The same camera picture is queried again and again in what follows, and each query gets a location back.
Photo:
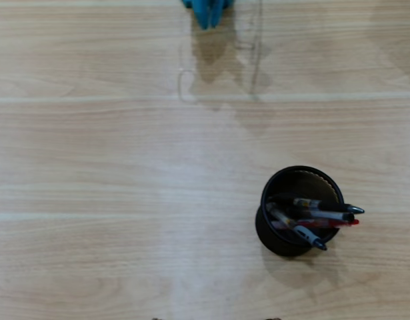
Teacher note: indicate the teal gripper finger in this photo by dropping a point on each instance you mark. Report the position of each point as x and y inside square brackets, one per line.
[216, 11]
[202, 13]

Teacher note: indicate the black mesh pen holder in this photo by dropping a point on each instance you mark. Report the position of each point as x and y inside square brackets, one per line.
[284, 186]

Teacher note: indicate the clear pen black tip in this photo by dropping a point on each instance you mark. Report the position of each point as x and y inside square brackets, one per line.
[338, 216]

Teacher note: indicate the grey grip clear pen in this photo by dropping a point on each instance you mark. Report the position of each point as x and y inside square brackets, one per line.
[306, 234]

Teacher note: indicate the red white grip pen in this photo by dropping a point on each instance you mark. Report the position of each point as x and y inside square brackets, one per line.
[324, 224]

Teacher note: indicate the black pen silver tip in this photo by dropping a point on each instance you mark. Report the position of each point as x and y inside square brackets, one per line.
[334, 207]

